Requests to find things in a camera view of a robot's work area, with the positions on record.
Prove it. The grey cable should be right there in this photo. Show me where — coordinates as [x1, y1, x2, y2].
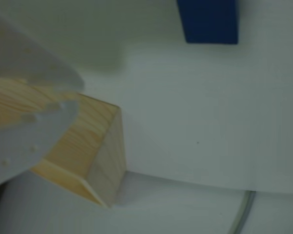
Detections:
[228, 190, 257, 234]

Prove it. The white wood-grain base board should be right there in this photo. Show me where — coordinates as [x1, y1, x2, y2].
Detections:
[0, 0, 293, 195]

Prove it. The small blue cube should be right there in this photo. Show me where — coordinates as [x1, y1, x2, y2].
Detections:
[177, 0, 239, 45]

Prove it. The light wooden open box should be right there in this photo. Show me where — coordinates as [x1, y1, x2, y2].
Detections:
[0, 78, 126, 209]

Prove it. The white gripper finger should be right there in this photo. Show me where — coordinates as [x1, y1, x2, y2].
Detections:
[0, 6, 85, 91]
[0, 99, 79, 191]

